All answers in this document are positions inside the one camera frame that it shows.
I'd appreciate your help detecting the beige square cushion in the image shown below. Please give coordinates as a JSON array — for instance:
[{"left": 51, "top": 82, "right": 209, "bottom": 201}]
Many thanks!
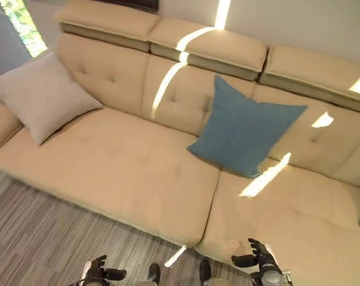
[{"left": 0, "top": 51, "right": 104, "bottom": 147}]

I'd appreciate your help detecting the dark left robot foot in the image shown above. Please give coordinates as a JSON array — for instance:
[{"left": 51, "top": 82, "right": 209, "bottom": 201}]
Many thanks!
[{"left": 148, "top": 262, "right": 161, "bottom": 282}]

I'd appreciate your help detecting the dark robot foot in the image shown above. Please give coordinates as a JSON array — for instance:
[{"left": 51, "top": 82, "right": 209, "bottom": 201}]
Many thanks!
[
  {"left": 148, "top": 262, "right": 161, "bottom": 282},
  {"left": 198, "top": 260, "right": 212, "bottom": 282}
]

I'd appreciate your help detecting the dark right robot foot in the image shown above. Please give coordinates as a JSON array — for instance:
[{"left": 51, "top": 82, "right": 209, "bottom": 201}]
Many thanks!
[{"left": 198, "top": 260, "right": 212, "bottom": 282}]

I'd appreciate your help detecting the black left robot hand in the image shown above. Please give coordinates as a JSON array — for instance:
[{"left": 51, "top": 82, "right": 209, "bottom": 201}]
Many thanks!
[{"left": 83, "top": 254, "right": 128, "bottom": 285}]

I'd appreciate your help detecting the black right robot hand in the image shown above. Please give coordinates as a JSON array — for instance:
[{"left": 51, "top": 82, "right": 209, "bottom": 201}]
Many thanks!
[{"left": 231, "top": 238, "right": 277, "bottom": 271}]

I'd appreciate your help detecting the window with greenery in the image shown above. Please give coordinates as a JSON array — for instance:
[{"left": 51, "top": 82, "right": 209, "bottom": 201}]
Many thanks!
[{"left": 0, "top": 0, "right": 48, "bottom": 58}]

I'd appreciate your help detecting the beige leather sofa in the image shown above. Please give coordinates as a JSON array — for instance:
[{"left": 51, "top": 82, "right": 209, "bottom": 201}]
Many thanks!
[{"left": 0, "top": 0, "right": 360, "bottom": 286}]

